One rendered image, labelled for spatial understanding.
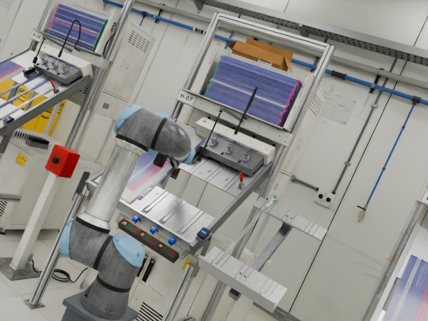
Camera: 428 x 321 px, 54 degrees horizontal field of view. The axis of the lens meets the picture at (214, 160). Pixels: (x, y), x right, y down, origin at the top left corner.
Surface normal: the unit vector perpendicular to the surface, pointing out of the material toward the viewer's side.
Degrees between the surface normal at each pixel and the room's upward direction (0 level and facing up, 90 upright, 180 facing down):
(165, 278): 90
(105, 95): 90
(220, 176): 43
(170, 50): 90
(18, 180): 90
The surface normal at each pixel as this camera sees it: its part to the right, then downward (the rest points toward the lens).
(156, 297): -0.42, -0.14
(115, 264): -0.02, 0.04
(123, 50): 0.81, 0.39
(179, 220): 0.01, -0.76
